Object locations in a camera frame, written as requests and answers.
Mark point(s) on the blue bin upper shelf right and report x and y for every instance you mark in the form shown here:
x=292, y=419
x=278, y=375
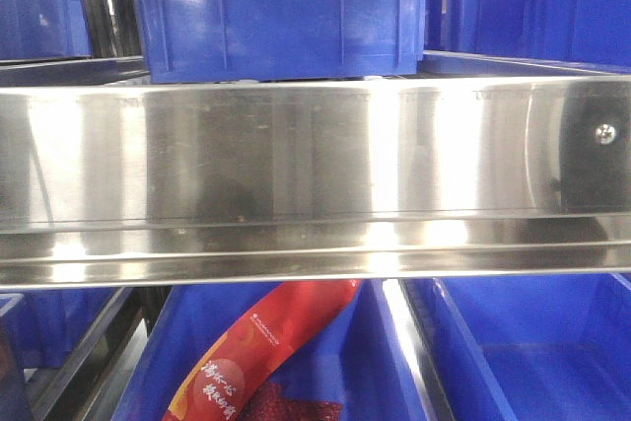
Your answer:
x=586, y=31

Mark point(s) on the blue bin shelf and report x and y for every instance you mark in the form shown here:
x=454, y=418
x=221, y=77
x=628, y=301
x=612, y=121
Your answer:
x=586, y=31
x=36, y=29

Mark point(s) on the blue bin upper shelf left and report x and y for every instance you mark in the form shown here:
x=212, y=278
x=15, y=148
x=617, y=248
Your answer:
x=36, y=29

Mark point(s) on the blue bin with snack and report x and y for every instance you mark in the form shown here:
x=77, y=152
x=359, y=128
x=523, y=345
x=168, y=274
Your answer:
x=356, y=361

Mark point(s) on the red snack package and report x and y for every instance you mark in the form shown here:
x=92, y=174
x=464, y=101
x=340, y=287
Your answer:
x=267, y=334

